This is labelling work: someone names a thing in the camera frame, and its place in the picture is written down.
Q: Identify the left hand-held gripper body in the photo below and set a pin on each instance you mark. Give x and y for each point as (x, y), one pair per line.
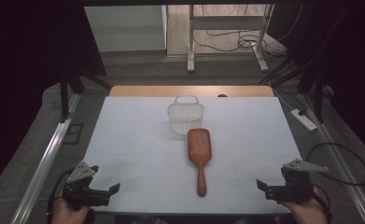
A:
(81, 186)

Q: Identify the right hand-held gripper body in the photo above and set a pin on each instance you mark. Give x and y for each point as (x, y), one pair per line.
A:
(295, 183)

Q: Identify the brown wooden hairbrush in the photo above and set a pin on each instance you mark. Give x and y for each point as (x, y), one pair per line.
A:
(199, 149)

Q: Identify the white plastic basket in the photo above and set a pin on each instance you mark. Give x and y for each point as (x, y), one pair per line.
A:
(185, 115)

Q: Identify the person's right hand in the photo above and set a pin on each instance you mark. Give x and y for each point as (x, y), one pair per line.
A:
(306, 211)

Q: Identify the person's left hand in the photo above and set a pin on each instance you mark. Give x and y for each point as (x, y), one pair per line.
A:
(66, 213)

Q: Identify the white table mat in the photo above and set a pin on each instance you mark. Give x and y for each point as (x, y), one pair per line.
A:
(139, 149)

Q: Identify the white power strip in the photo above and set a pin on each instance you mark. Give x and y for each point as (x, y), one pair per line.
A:
(304, 120)

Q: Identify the black plug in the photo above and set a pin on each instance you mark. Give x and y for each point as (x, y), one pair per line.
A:
(302, 112)

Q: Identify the black tripod stand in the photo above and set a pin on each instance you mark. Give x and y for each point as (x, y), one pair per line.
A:
(317, 81)

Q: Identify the wooden table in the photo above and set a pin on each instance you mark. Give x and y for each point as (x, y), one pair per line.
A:
(158, 90)

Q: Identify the dark curtain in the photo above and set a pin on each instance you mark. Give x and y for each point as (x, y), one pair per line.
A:
(30, 62)
(357, 62)

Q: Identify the white cabinet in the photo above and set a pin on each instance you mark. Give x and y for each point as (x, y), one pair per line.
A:
(127, 28)

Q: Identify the aluminium rail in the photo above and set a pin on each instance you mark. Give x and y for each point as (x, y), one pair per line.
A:
(342, 161)
(46, 161)

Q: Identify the black floor bracket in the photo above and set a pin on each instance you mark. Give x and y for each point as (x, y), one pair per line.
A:
(73, 133)

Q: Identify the white desk frame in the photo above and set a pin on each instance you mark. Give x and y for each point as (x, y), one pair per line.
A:
(227, 22)

